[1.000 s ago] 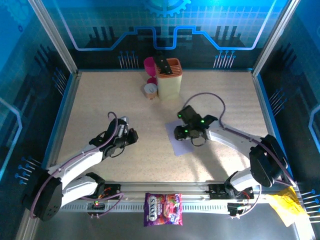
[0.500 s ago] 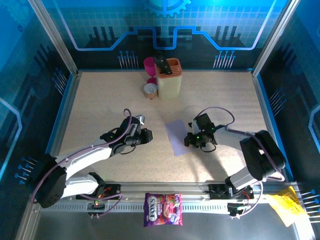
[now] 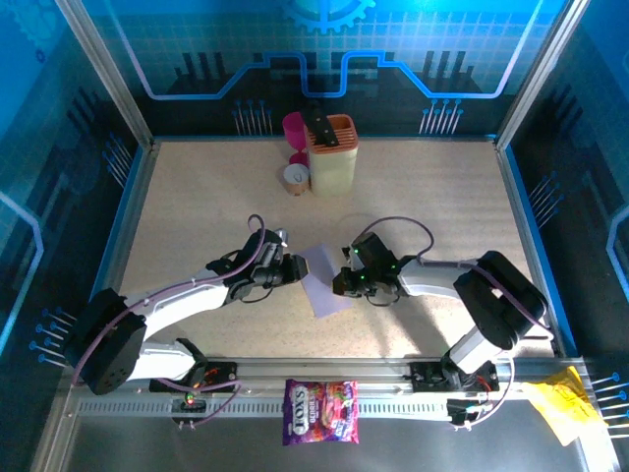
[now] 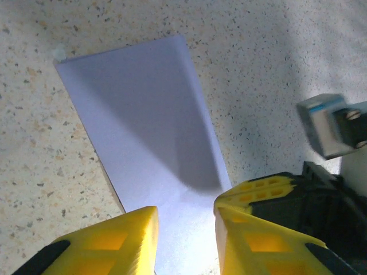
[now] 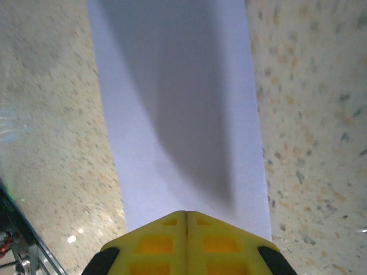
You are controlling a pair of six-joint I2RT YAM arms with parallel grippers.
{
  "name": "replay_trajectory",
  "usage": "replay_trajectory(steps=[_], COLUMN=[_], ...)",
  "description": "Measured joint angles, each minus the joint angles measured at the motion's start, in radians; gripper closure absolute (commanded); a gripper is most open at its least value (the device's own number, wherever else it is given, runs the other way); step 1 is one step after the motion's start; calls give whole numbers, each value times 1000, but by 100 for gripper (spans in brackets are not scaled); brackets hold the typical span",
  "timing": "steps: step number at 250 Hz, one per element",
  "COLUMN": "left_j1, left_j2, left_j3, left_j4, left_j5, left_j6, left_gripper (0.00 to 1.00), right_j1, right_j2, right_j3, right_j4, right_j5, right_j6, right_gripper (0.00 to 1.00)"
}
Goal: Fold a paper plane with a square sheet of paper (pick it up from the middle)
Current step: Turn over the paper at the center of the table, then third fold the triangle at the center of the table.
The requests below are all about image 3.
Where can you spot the lavender paper sheet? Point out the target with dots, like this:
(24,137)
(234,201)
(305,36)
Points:
(326,295)

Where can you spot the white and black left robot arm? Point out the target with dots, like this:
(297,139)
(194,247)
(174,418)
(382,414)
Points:
(187,305)

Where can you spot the beige knife block orange lid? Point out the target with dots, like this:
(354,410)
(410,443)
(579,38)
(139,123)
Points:
(333,169)

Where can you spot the purple candy bag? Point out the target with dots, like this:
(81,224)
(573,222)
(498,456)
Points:
(319,413)

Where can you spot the pink plastic goblet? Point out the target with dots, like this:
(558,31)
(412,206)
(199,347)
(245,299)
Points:
(294,130)

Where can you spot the yellow plastic bag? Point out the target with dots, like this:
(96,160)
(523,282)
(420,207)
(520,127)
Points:
(565,403)

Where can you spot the aluminium table rail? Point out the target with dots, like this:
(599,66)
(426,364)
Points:
(319,368)

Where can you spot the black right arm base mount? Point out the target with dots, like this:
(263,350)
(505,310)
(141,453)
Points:
(427,376)

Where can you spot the aluminium frame post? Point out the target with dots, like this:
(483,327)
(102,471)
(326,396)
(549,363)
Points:
(540,69)
(105,74)

